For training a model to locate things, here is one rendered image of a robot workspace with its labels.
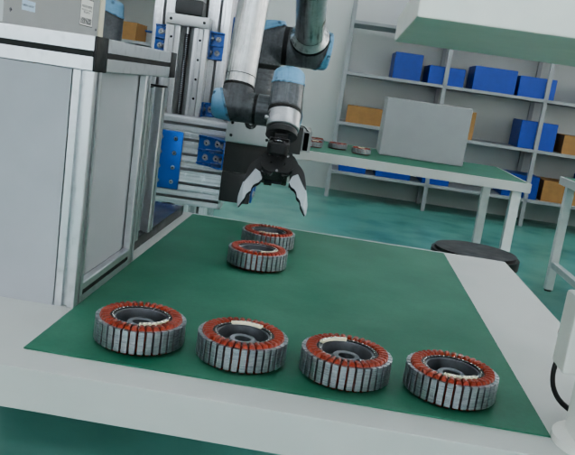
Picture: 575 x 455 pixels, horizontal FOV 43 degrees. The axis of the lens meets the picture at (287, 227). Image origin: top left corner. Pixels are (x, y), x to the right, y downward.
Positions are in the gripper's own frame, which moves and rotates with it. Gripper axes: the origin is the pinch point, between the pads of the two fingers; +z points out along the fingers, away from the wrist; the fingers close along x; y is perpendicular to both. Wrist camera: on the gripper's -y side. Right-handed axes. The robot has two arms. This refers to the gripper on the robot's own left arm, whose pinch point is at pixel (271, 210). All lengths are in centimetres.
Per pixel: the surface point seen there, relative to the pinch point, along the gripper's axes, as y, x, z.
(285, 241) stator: -4.4, -3.7, 7.8
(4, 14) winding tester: -61, 39, 0
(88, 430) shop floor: 83, 44, 47
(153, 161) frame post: -17.0, 23.8, -0.5
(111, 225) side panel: -34.5, 25.4, 18.7
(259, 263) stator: -20.3, 1.1, 17.6
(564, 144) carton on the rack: 498, -289, -293
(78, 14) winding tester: -40, 37, -15
